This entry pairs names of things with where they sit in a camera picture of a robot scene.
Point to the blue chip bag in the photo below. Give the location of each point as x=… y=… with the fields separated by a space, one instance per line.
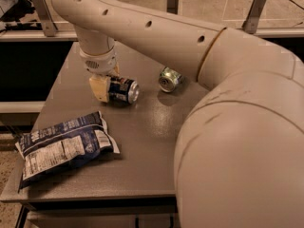
x=63 y=146

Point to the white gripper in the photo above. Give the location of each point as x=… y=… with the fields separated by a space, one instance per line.
x=101 y=64

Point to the metal rail bracket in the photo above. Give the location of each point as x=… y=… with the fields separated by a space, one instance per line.
x=251 y=22
x=48 y=26
x=172 y=6

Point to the dark equipment top left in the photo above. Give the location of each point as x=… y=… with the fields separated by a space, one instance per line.
x=11 y=13

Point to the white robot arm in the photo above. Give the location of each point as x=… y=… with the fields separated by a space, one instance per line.
x=239 y=156

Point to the right metal rail bracket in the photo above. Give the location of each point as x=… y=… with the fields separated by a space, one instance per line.
x=251 y=22

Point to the green soda can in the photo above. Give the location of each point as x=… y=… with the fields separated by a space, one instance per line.
x=169 y=80

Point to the blue pepsi can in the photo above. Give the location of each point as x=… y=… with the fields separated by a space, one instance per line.
x=124 y=89

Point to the middle metal rail bracket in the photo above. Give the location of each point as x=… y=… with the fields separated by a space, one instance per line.
x=172 y=6

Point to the left metal rail bracket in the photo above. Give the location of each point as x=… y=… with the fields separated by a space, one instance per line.
x=48 y=26

